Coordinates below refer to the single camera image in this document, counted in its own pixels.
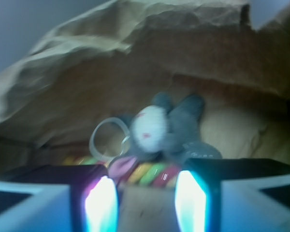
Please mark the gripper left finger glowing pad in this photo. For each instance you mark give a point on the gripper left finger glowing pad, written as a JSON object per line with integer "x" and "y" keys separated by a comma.
{"x": 78, "y": 198}

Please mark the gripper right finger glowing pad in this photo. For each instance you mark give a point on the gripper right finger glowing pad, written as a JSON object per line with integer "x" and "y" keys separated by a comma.
{"x": 233, "y": 195}

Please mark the gray plush mouse toy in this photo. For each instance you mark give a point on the gray plush mouse toy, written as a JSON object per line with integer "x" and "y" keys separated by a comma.
{"x": 160, "y": 130}

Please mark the brown paper bag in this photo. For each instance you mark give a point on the brown paper bag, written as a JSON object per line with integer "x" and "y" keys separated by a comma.
{"x": 113, "y": 59}

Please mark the multicolour twisted rope toy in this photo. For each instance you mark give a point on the multicolour twisted rope toy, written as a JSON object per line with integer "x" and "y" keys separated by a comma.
{"x": 154, "y": 174}

